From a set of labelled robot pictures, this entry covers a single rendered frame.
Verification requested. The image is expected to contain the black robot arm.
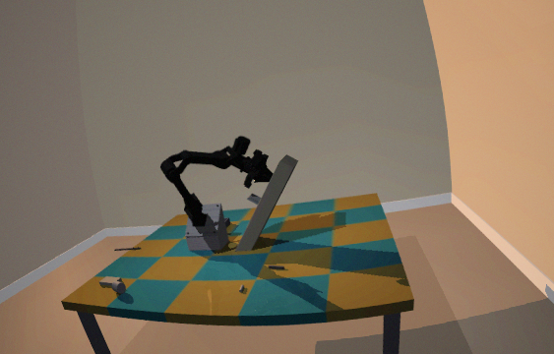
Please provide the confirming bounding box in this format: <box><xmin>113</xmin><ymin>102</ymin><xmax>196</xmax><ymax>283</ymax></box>
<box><xmin>160</xmin><ymin>137</ymin><xmax>264</xmax><ymax>227</ymax></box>

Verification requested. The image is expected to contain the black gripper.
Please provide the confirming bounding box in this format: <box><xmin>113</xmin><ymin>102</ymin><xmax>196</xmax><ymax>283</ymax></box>
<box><xmin>238</xmin><ymin>154</ymin><xmax>273</xmax><ymax>189</ymax></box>

